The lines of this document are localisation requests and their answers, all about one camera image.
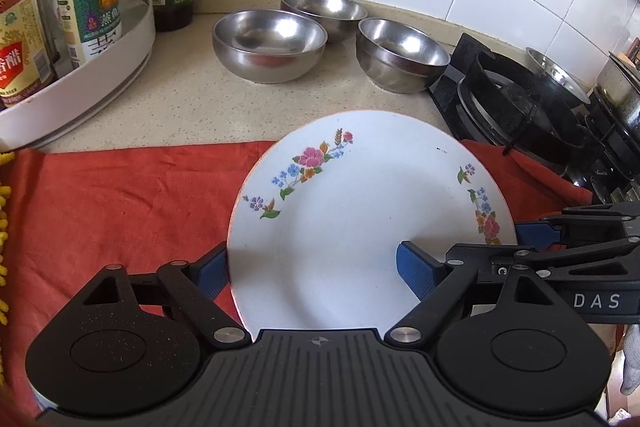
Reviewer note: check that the red cloth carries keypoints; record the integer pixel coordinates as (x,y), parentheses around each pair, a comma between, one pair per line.
(71,213)

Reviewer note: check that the yellow cap vinegar bottle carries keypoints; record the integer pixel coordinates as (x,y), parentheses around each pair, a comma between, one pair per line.
(25,65)

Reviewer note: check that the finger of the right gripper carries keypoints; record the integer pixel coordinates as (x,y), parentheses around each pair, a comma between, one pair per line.
(581,226)
(540,254)

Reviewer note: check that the small white floral plate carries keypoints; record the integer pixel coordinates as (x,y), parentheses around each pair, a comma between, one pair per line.
(315,228)

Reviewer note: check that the steel bowl behind stove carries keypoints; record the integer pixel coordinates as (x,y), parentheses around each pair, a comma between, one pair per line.
(558,82)

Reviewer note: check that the steel pot on stove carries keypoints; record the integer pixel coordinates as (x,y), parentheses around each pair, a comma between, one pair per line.
(619,86)

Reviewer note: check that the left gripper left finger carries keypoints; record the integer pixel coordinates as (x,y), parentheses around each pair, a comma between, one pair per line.
(192,288)

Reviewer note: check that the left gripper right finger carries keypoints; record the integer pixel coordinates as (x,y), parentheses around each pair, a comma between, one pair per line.
(442,289)

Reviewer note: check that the black gas stove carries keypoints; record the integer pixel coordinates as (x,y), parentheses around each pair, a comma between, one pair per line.
(490,98)

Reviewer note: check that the white two-tier spice rack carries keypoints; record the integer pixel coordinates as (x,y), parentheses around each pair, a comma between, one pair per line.
(83,92)

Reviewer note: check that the steel bowl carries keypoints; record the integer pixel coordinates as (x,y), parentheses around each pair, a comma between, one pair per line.
(268,46)
(340,18)
(558,82)
(399,58)

